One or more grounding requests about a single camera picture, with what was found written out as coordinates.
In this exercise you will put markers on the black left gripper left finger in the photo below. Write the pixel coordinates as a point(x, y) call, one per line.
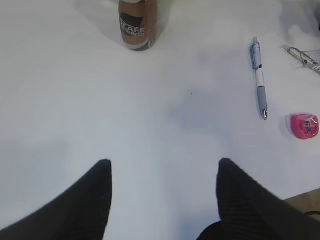
point(80, 213)

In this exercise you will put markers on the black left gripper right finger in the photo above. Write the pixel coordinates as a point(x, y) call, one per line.
point(250, 212)

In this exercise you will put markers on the brown coffee bottle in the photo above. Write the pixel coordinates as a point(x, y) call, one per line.
point(138, 23)

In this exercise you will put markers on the pink pencil sharpener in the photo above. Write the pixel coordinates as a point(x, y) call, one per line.
point(302, 125)

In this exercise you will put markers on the blue white ballpoint pen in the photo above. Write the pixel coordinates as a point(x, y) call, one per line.
point(257, 66)

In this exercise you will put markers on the grey white ballpoint pen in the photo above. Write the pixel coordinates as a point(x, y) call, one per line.
point(298, 55)

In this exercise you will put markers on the clear plastic ruler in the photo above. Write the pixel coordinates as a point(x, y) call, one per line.
point(313, 59)

